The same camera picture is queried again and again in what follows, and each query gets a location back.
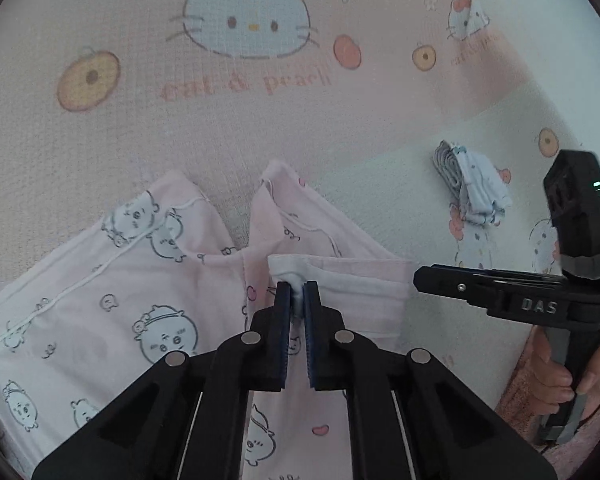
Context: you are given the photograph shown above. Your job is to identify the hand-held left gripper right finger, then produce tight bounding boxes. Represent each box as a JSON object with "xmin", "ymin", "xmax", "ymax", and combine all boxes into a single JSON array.
[{"xmin": 302, "ymin": 281, "xmax": 556, "ymax": 480}]

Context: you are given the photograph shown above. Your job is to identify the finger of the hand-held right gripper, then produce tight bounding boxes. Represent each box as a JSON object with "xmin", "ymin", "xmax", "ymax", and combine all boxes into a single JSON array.
[
  {"xmin": 480, "ymin": 269, "xmax": 567, "ymax": 282},
  {"xmin": 414, "ymin": 266, "xmax": 566, "ymax": 313}
]

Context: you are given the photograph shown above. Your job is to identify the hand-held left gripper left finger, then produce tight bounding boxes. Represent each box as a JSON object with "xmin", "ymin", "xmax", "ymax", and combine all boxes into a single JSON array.
[{"xmin": 32, "ymin": 281, "xmax": 293, "ymax": 480}]

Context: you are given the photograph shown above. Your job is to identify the pink cartoon print pants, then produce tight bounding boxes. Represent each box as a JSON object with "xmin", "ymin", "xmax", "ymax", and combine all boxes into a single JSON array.
[{"xmin": 0, "ymin": 160, "xmax": 416, "ymax": 480}]

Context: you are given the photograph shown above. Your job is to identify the person's right hand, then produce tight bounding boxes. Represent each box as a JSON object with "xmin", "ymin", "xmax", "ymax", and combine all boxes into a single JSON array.
[{"xmin": 530, "ymin": 330, "xmax": 600, "ymax": 403}]

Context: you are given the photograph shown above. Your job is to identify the folded white printed cloth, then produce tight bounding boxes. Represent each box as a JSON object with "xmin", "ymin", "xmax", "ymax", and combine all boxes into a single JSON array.
[{"xmin": 433, "ymin": 141, "xmax": 513, "ymax": 228}]

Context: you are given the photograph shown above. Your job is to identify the pink cartoon printed blanket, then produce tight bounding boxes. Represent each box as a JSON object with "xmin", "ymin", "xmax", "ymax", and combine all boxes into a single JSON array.
[{"xmin": 0, "ymin": 0, "xmax": 600, "ymax": 480}]

